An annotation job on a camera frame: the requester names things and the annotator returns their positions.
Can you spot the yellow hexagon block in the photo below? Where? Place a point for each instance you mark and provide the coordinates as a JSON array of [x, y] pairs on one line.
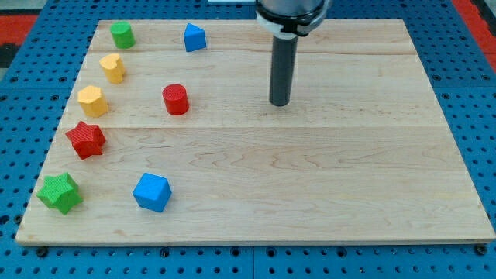
[[92, 101]]

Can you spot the yellow heart block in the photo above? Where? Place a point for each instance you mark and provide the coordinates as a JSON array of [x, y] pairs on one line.
[[113, 68]]

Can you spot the red star block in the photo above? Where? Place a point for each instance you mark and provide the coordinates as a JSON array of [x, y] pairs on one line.
[[86, 139]]

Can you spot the blue cube block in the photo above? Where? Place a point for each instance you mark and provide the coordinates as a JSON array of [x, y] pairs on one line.
[[152, 192]]

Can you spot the green cylinder block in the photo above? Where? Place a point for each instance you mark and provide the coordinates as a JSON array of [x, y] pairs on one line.
[[122, 35]]

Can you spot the green star block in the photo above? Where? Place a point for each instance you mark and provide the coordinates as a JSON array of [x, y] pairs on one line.
[[60, 192]]

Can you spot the wooden board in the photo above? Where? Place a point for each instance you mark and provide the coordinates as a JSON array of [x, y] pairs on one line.
[[361, 155]]

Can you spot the blue triangle block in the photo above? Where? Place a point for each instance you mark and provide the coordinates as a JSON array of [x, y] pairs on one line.
[[194, 38]]

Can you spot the dark grey cylindrical pointer rod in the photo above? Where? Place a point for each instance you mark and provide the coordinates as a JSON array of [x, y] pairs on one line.
[[282, 70]]

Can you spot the red cylinder block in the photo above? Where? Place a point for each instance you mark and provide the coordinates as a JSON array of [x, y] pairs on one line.
[[175, 99]]

